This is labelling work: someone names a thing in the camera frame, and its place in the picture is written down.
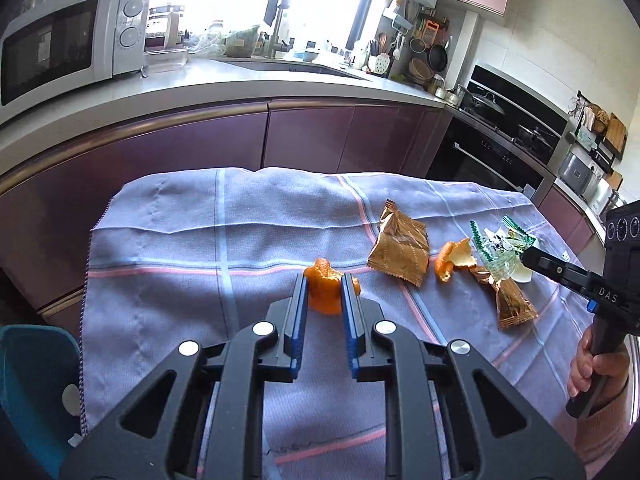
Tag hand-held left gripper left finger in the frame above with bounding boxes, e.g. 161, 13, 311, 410
59, 272, 310, 480

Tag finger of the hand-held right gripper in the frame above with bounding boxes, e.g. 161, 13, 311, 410
520, 247, 596, 293

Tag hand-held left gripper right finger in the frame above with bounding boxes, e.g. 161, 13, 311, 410
340, 277, 586, 480

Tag orange peel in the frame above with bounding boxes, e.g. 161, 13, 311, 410
303, 258, 362, 316
434, 237, 476, 282

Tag green snack wrapper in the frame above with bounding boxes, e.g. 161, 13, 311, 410
469, 215, 538, 286

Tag large gold packet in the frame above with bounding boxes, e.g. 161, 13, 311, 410
366, 199, 431, 288

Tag teal bin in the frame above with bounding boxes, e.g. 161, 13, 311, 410
0, 324, 83, 480

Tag person's right forearm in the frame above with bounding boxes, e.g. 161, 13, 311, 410
575, 375, 640, 480

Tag person's right hand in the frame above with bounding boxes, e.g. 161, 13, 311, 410
567, 335, 631, 398

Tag small gold packet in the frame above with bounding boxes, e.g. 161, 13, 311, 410
470, 265, 540, 331

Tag steel box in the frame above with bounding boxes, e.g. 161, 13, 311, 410
557, 152, 598, 196

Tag grey checked cloth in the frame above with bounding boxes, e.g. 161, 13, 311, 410
80, 166, 601, 480

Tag black pot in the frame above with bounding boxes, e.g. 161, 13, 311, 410
517, 124, 561, 153

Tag black integrated stove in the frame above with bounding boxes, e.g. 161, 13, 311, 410
425, 63, 571, 196

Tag wooden cutting board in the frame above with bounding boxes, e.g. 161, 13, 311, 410
602, 112, 628, 156

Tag pot with glass lid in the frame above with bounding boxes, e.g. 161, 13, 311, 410
457, 87, 507, 116

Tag purple base cabinets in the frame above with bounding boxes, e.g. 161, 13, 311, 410
0, 100, 453, 311

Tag woven basket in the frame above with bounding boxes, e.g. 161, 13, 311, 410
406, 57, 435, 86

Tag black hanging pan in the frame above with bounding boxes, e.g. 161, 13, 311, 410
427, 42, 451, 73

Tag kitchen sink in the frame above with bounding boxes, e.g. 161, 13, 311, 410
215, 57, 373, 82

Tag white kitchen countertop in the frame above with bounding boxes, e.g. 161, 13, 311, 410
0, 52, 448, 161

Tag steel faucet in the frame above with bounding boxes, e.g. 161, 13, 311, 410
265, 0, 296, 61

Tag clear plastic bag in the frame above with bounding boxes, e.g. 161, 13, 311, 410
190, 25, 261, 58

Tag glass food container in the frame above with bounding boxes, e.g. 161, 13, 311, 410
145, 47, 191, 72

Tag glass kettle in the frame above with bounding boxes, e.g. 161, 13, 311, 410
147, 5, 186, 51

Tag white microwave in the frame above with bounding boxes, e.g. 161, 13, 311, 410
0, 0, 151, 107

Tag blue wall shelf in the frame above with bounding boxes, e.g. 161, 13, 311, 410
382, 0, 416, 31

